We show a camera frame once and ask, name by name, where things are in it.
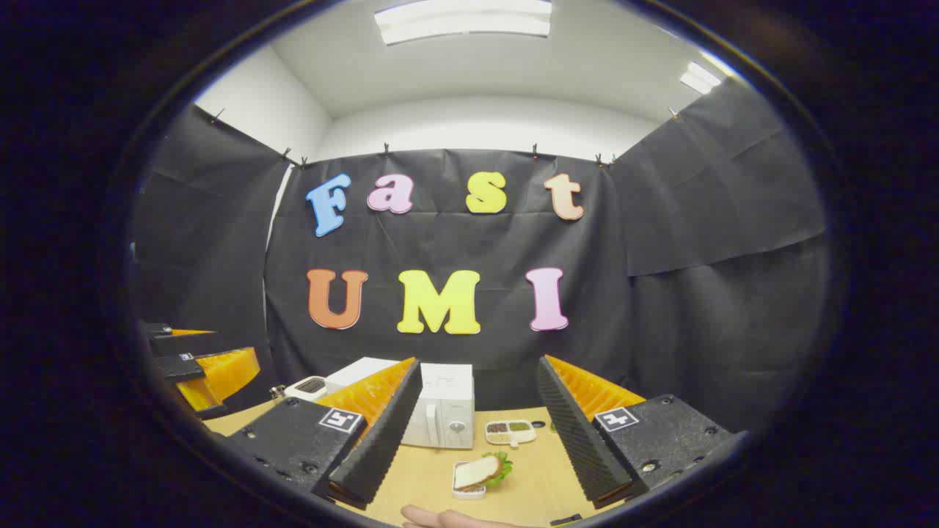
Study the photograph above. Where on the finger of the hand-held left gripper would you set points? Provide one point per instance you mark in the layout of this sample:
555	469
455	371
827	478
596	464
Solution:
180	367
183	343

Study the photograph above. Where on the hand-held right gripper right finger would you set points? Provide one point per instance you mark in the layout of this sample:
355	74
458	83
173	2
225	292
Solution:
579	440

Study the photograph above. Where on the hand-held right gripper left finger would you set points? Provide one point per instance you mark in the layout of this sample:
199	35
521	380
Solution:
381	447

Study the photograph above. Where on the white microwave oven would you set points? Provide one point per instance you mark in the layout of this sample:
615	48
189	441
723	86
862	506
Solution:
447	403

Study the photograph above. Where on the bread and lettuce sandwich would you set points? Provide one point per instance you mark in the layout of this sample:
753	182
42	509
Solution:
477	473

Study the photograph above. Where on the white rectangular food container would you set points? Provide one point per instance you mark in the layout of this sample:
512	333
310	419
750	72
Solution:
469	494

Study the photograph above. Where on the white divided seasoning dish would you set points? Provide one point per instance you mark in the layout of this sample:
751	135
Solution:
511	438

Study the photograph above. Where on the white toaster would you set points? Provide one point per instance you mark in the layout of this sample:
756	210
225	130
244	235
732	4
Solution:
308	386

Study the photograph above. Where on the small ceiling light panel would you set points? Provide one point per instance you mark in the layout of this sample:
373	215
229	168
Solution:
700	77

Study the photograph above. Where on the long ceiling light panel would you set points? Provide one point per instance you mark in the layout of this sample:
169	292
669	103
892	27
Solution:
462	20

